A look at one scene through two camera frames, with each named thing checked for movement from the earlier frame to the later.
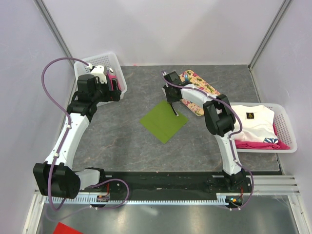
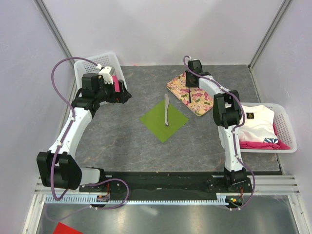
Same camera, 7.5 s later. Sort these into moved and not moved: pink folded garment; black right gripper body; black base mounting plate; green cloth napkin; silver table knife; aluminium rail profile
Moved: silver table knife; black right gripper body
Not moved: green cloth napkin; aluminium rail profile; pink folded garment; black base mounting plate
